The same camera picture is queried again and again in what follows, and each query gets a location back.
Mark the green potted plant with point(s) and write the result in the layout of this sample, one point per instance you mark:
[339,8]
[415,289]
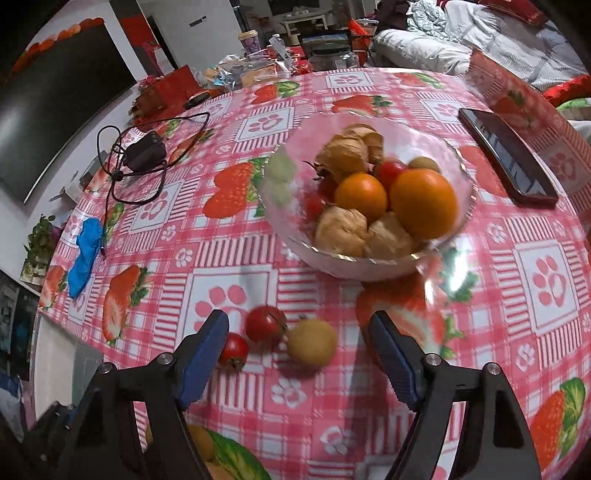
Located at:
[39,244]

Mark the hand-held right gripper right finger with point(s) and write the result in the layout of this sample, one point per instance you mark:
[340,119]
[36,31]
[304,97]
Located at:
[395,360]

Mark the red wall hanging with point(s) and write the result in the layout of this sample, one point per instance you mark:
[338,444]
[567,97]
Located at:
[138,41]

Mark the large red gift box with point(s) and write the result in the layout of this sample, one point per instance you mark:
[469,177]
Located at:
[173,90]

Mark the red frilled cushion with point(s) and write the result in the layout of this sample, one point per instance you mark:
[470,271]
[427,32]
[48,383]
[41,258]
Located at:
[568,92]

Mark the patterned paper cup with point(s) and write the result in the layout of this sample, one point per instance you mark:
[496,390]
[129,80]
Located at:
[248,42]

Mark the white console table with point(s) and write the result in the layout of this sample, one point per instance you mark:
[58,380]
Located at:
[304,18]

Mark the fruit print wall banner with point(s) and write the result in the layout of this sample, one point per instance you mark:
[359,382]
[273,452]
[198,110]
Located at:
[55,41]

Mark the brown longan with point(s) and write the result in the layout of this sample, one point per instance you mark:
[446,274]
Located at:
[424,164]
[311,344]

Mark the clear glass bowl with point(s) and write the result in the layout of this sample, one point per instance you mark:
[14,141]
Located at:
[281,194]

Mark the pile of clear snack bags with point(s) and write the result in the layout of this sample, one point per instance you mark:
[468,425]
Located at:
[249,71]

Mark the red cherry tomato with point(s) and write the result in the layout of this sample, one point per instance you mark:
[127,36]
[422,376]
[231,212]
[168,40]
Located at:
[391,171]
[265,323]
[233,350]

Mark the black smartphone in red case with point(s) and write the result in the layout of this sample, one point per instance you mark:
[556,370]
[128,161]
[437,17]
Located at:
[508,157]

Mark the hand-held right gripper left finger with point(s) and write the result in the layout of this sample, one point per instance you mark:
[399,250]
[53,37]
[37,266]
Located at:
[203,360]

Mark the black oval case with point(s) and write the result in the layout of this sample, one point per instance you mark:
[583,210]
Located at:
[196,99]

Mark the red embroidered pillow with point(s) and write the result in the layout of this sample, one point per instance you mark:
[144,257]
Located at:
[521,11]

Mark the crumpled blue glove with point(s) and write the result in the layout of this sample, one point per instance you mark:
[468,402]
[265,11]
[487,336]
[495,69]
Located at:
[87,254]

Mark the large orange tangerine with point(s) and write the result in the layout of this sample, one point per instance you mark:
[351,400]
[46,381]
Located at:
[422,203]

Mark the small orange tangerine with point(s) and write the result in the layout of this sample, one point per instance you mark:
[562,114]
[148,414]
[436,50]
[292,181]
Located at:
[361,196]

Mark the black television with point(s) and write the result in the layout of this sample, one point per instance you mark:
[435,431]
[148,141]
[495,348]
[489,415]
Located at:
[55,115]

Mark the grey quilted sofa cover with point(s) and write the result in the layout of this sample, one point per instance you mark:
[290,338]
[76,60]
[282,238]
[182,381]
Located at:
[498,46]

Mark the pink strawberry print tablecloth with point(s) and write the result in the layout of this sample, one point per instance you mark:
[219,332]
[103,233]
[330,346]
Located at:
[508,277]

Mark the glass jar with black lid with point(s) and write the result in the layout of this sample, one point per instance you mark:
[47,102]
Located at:
[332,57]

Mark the crumpled grey printed blanket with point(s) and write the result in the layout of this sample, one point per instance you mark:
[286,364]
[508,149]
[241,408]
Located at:
[427,16]

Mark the physalis in dry husk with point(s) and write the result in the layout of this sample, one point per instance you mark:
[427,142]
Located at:
[390,235]
[344,154]
[367,136]
[341,230]

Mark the red folding chair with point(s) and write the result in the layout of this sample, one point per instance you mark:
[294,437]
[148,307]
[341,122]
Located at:
[362,34]

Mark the grey small box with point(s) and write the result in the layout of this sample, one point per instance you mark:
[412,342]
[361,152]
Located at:
[88,171]

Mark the white small box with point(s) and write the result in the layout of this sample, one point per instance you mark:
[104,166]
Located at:
[70,194]

